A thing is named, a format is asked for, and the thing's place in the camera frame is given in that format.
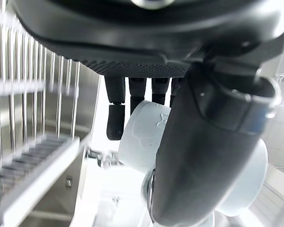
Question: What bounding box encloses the stainless steel dishwasher tub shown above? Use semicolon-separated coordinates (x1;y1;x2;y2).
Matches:
0;66;102;227

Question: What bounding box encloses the steel wire dish rack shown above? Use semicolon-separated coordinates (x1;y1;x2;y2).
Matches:
0;4;90;227

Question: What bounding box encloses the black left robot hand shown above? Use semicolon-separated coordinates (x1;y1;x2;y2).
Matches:
11;0;284;225

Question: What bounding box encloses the pale blue cup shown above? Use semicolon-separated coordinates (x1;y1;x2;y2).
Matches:
118;100;268;218

